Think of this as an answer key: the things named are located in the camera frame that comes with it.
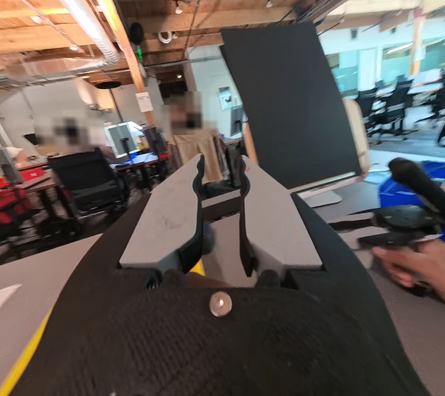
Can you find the person's right hand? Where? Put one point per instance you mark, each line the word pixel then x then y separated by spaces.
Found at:
pixel 414 267

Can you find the black office chair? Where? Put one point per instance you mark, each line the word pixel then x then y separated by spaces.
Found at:
pixel 90 184
pixel 389 107

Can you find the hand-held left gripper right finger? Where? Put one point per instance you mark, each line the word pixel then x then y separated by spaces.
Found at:
pixel 278 229

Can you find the beige hanging cloth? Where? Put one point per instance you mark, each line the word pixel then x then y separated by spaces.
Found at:
pixel 198 156

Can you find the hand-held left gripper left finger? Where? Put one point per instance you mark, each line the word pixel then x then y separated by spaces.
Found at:
pixel 160 229

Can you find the blue plastic bin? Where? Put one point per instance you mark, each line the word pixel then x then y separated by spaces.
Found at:
pixel 410 187

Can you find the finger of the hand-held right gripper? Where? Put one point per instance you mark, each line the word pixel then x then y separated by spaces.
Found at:
pixel 372 237
pixel 351 221

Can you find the yellow plastic bin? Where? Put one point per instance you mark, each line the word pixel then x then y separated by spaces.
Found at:
pixel 28 354

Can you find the red storage crate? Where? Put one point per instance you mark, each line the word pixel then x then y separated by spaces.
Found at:
pixel 17 198

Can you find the white paper sign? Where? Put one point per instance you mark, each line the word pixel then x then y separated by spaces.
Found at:
pixel 144 101

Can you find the black computer monitor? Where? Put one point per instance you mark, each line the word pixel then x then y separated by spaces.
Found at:
pixel 292 104

